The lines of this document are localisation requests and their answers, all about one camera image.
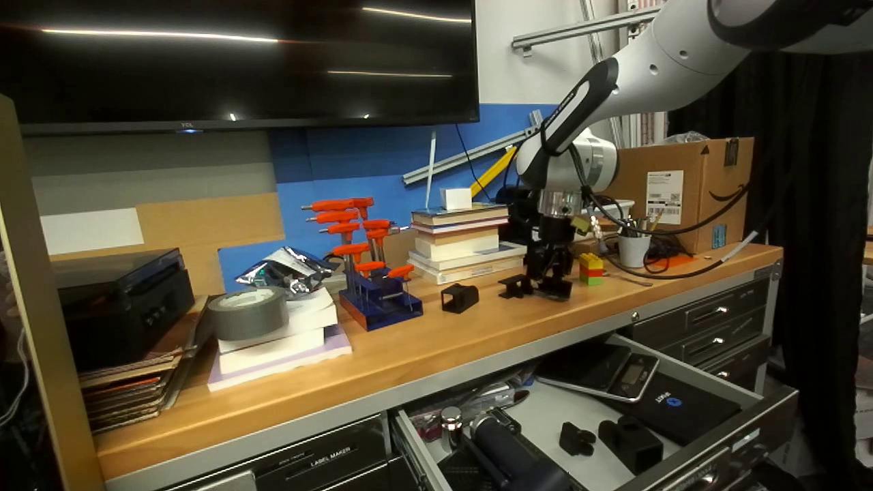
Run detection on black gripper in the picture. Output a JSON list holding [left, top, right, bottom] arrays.
[[525, 192, 579, 291]]

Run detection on grey metal drawer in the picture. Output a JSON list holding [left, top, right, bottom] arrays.
[[390, 331, 802, 491]]

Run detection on grey drawer cabinet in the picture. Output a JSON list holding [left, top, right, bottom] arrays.
[[171, 411, 411, 491], [626, 271, 787, 392]]

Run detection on coloured toy brick stack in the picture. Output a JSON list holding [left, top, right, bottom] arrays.
[[575, 250, 608, 280]]

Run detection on black device with white label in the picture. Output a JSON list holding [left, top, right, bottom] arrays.
[[496, 182, 541, 250]]

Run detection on white cup with pens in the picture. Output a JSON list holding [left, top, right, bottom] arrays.
[[613, 215, 657, 273]]

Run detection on stack of books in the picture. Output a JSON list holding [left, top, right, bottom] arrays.
[[403, 203, 529, 287]]

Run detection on yellow level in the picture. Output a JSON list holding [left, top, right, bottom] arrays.
[[467, 144, 525, 203]]

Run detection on small white box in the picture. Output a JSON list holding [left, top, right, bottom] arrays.
[[441, 185, 478, 215]]

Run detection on orange flat object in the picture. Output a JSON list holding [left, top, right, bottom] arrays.
[[647, 253, 701, 278]]

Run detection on silver metal square ruler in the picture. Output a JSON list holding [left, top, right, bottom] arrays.
[[402, 121, 541, 189]]

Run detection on silver metal tool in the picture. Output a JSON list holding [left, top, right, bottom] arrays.
[[426, 372, 541, 430]]

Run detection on brown cardboard shipping box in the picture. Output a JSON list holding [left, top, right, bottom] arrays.
[[598, 134, 758, 256]]

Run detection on small black plastic part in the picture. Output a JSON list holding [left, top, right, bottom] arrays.
[[557, 421, 601, 459]]

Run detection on black flat box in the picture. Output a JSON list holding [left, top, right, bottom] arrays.
[[626, 372, 746, 448]]

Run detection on blue backboard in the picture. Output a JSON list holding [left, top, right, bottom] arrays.
[[215, 102, 564, 295]]

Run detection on silver metal bar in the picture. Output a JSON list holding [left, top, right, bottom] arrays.
[[510, 6, 662, 53]]

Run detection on silver foil packet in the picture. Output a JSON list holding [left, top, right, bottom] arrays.
[[240, 245, 339, 301]]

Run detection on black curtain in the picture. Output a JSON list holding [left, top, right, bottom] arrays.
[[667, 48, 873, 491]]

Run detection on brown cardboard sheet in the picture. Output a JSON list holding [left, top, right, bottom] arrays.
[[133, 192, 286, 298]]

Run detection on stack of brown folders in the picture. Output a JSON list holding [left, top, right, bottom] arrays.
[[79, 302, 215, 437]]

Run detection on black printer box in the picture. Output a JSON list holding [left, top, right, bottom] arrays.
[[55, 245, 199, 373]]

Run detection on white paper sheet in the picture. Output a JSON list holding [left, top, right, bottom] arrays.
[[39, 204, 148, 258]]

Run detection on wooden side panel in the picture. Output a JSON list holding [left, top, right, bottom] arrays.
[[0, 91, 106, 491]]

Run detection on black cylinder with silver ring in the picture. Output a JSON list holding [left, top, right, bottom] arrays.
[[459, 406, 570, 491]]

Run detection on grey duct tape roll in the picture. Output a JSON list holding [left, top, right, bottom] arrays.
[[205, 287, 293, 344]]

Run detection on black wall television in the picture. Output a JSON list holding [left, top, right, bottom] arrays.
[[0, 0, 482, 137]]

